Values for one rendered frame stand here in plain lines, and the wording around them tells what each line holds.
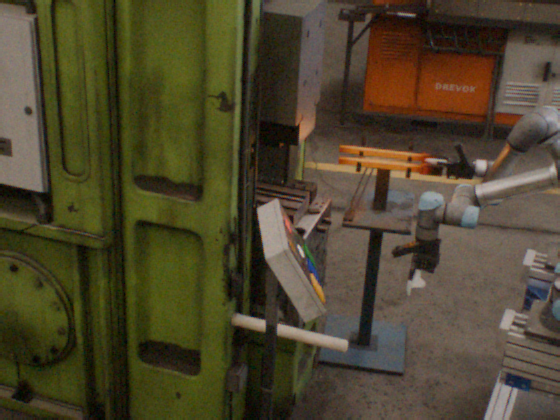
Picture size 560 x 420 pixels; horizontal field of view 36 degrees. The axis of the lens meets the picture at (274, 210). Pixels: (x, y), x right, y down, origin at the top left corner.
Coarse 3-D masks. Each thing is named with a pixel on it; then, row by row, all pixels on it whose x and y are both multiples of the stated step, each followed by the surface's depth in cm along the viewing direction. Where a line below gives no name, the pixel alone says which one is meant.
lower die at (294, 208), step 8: (256, 184) 353; (264, 184) 353; (256, 192) 346; (264, 192) 345; (296, 192) 348; (304, 192) 348; (264, 200) 341; (272, 200) 341; (280, 200) 342; (288, 200) 342; (296, 200) 341; (304, 200) 344; (288, 208) 338; (296, 208) 336; (304, 208) 346; (288, 216) 334; (296, 216) 337; (296, 224) 339
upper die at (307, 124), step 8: (312, 112) 329; (304, 120) 320; (312, 120) 331; (264, 128) 321; (272, 128) 320; (280, 128) 319; (288, 128) 318; (296, 128) 317; (304, 128) 322; (312, 128) 334; (264, 136) 322; (272, 136) 321; (280, 136) 320; (288, 136) 319; (296, 136) 318; (304, 136) 325; (296, 144) 319
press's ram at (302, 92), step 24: (264, 0) 308; (288, 0) 310; (312, 0) 312; (264, 24) 298; (288, 24) 295; (312, 24) 305; (264, 48) 302; (288, 48) 299; (312, 48) 311; (264, 72) 306; (288, 72) 303; (312, 72) 318; (264, 96) 310; (288, 96) 307; (312, 96) 324; (264, 120) 314; (288, 120) 311
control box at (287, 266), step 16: (272, 208) 292; (272, 224) 283; (272, 240) 275; (288, 240) 273; (272, 256) 268; (288, 256) 268; (304, 256) 291; (288, 272) 271; (304, 272) 274; (288, 288) 274; (304, 288) 274; (304, 304) 277; (320, 304) 278; (304, 320) 280
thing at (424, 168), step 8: (344, 160) 368; (352, 160) 368; (360, 160) 368; (368, 160) 369; (376, 160) 369; (384, 168) 367; (392, 168) 367; (400, 168) 366; (416, 168) 365; (424, 168) 365; (432, 168) 365; (440, 168) 364; (440, 176) 365
